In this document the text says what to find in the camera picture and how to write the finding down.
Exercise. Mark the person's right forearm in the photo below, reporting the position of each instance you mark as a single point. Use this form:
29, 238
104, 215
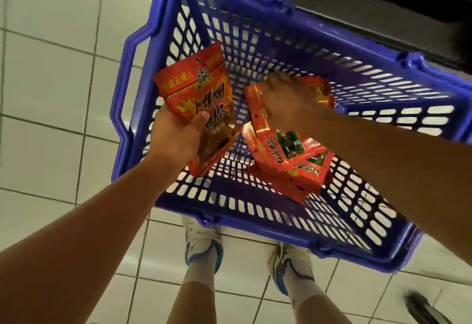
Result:
405, 172

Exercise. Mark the blue plastic basket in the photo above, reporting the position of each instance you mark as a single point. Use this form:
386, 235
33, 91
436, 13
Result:
383, 99

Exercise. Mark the grey left shoe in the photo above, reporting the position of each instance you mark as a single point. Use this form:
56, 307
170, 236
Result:
203, 239

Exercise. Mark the person's right hand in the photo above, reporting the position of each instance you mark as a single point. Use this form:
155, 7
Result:
291, 102

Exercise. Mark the pile of red seasoning packets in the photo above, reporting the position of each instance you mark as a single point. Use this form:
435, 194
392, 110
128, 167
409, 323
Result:
291, 161

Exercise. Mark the person's left hand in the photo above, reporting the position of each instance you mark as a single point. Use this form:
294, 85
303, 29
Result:
175, 143

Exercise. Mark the chili powder packet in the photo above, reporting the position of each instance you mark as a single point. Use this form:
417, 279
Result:
203, 91

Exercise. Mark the person's left forearm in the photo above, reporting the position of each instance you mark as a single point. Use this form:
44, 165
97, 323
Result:
74, 254

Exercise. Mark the person's right leg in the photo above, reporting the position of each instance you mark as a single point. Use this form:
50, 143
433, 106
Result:
313, 302

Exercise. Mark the person's leg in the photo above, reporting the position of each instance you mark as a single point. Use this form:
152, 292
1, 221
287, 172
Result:
313, 302
193, 298

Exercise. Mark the grey right shoe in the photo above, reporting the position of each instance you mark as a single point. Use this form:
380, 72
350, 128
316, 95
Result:
287, 265

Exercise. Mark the grey shoe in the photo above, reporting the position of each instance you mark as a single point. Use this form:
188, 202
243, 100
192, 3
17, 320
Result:
203, 239
287, 265

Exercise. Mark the person's left leg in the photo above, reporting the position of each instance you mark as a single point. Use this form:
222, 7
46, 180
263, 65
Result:
193, 298

